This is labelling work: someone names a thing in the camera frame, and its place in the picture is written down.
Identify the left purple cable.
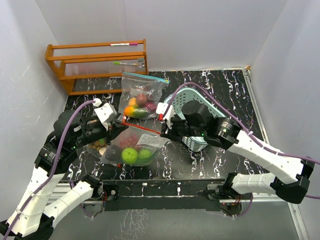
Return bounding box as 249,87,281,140
2,98,102,240

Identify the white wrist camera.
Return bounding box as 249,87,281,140
93,98,118,131
156,102,175,129

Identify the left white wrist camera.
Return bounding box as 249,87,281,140
93,98,118,131

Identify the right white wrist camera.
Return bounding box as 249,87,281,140
156,102,175,129

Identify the blue-zipper clear bag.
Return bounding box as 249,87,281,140
118,72,170,120

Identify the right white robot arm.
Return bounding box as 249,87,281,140
156,100,315,204

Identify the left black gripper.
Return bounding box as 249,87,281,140
70,117,129,148

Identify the red grape bunch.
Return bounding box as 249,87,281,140
119,135,139,149

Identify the purple cable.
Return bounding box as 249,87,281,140
2,98,102,240
162,82,320,218

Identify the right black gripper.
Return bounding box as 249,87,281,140
160,114,205,143

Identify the orange-zipper clear bag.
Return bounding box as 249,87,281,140
100,122,169,167
85,128,120,167

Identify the light blue plastic basket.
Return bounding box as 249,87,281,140
164,87,225,153

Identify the pink white marker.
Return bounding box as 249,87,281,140
110,42,139,47

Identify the green marker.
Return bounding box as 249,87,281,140
113,61,138,66

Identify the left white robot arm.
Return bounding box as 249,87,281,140
0,110,127,240

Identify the magenta round fruit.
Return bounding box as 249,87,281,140
144,102,158,113

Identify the white round bun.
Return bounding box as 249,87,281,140
98,147,107,156

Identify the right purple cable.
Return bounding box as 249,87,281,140
162,82,320,218

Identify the green lime fruit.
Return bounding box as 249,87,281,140
138,148,152,161

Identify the orange wooden shelf rack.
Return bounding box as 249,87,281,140
44,39,149,96

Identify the red apple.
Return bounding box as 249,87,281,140
136,93,148,107

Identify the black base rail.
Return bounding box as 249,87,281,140
99,179,243,212

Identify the longan bunch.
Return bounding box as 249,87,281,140
89,139,106,151

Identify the green yellow mango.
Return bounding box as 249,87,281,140
124,97,149,119

